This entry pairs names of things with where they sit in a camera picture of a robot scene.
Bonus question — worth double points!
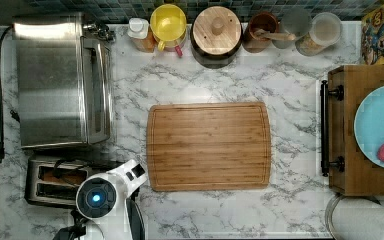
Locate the light blue plate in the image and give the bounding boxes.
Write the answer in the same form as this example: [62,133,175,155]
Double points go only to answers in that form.
[354,86,384,168]

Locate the black power cord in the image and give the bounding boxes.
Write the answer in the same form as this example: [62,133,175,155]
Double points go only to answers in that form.
[0,25,21,166]

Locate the bamboo cutting board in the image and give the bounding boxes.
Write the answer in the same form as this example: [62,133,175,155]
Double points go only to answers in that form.
[146,102,271,191]

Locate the plastic lidded cereal jar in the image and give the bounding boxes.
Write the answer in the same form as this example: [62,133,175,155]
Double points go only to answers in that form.
[295,12,342,56]

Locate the white capped amber bottle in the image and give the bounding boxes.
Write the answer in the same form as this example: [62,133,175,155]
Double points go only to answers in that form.
[127,18,155,53]

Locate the stainless steel toaster oven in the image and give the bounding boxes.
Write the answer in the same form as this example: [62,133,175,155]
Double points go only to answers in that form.
[14,12,115,149]

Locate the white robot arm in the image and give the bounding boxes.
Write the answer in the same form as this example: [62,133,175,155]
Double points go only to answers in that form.
[52,159,148,240]

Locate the wooden lid canister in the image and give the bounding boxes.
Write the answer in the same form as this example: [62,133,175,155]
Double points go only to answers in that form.
[190,6,242,69]

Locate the stainless steel two-slot toaster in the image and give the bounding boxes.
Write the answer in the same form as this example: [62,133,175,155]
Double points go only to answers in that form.
[24,155,121,209]

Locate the brown cup with spoon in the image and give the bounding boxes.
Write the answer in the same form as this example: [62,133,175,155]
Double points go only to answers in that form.
[242,12,296,53]

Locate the yellow mug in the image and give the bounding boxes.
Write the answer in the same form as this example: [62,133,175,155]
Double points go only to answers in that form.
[150,4,187,57]

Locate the wooden tray with handle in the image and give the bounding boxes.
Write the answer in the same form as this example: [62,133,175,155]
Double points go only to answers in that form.
[320,65,384,196]

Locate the clear glass jar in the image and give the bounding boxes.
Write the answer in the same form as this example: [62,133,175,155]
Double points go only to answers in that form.
[272,7,312,49]

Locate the toast slice in toaster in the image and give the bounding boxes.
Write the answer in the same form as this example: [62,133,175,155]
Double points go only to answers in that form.
[40,172,86,186]

